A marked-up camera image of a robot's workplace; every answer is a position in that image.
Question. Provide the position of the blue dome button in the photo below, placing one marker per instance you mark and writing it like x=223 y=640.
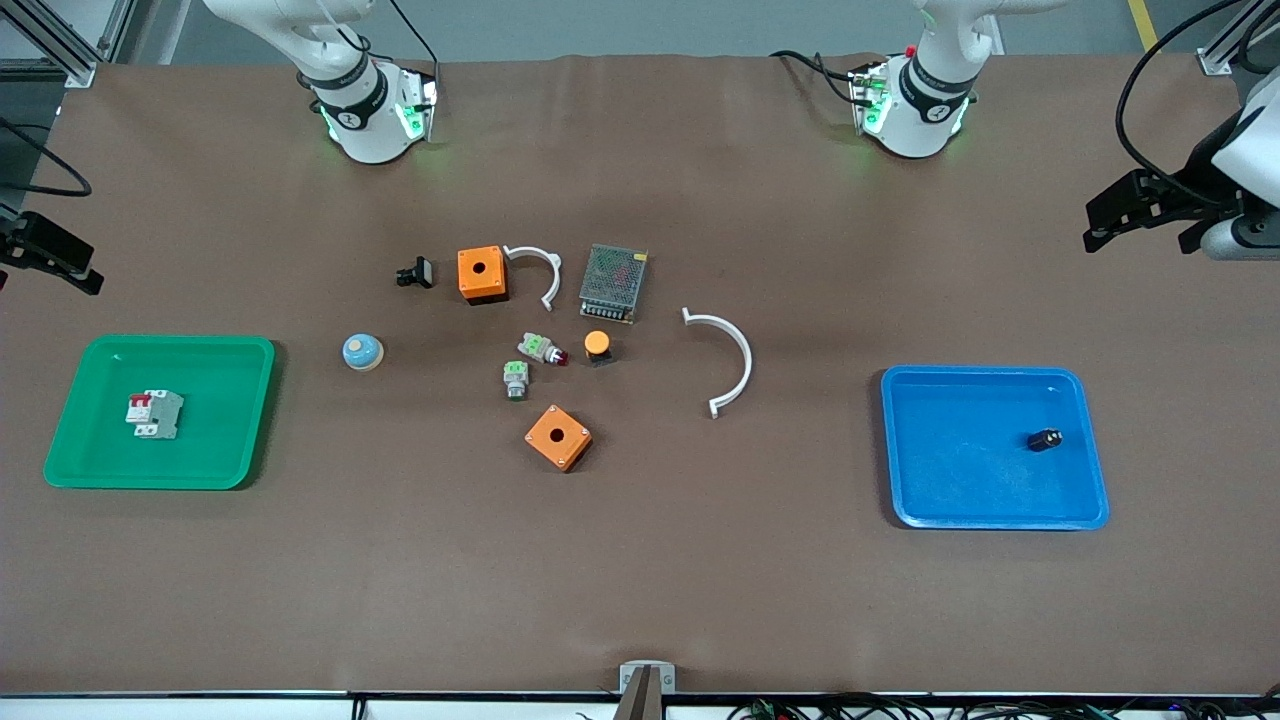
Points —
x=362 y=352

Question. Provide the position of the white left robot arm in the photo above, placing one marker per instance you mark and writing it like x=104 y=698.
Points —
x=915 y=120

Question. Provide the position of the small black switch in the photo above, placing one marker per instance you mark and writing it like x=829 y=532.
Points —
x=417 y=272

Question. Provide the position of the green plastic tray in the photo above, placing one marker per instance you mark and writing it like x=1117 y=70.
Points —
x=210 y=420

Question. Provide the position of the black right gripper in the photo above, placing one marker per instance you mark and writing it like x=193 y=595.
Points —
x=30 y=240

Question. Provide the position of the small black capacitor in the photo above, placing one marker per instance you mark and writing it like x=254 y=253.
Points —
x=1045 y=440

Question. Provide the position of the blue plastic tray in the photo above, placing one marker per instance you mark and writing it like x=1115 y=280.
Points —
x=970 y=450

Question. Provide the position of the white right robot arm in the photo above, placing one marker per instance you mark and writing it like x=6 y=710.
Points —
x=370 y=130

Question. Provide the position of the aluminium frame profile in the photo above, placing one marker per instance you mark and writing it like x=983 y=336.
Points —
x=1225 y=50
x=70 y=50

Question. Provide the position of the metal mesh power supply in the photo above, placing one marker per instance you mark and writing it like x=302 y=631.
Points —
x=612 y=283

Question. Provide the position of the green white push button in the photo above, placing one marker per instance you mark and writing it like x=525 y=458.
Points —
x=516 y=379

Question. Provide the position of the orange cap push button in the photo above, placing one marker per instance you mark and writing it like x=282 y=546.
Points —
x=597 y=345

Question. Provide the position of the grey metal table bracket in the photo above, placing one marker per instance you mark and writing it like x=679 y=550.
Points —
x=647 y=680

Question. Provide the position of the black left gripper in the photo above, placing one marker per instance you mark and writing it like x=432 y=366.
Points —
x=1187 y=186

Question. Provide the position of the orange button enclosure box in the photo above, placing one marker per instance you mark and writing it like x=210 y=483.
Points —
x=557 y=437
x=482 y=275

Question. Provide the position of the green white red-lens indicator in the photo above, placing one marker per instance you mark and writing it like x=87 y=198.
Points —
x=538 y=347

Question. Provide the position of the white red circuit breaker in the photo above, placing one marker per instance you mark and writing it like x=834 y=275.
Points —
x=155 y=415

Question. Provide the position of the large white curved clip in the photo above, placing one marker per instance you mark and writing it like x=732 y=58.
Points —
x=745 y=355

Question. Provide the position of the brown table mat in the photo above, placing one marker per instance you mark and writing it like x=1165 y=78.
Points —
x=640 y=560

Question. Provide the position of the small white curved clip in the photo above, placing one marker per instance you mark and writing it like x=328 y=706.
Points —
x=549 y=263

